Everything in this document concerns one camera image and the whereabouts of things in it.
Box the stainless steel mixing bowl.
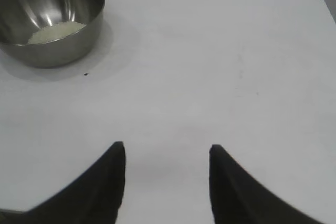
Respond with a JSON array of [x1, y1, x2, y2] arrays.
[[0, 0, 106, 69]]

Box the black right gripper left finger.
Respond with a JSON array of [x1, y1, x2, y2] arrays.
[[15, 141, 127, 224]]

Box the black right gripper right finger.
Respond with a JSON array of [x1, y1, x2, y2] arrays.
[[209, 144, 327, 224]]

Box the white rice grains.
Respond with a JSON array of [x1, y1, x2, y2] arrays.
[[27, 22, 88, 45]]

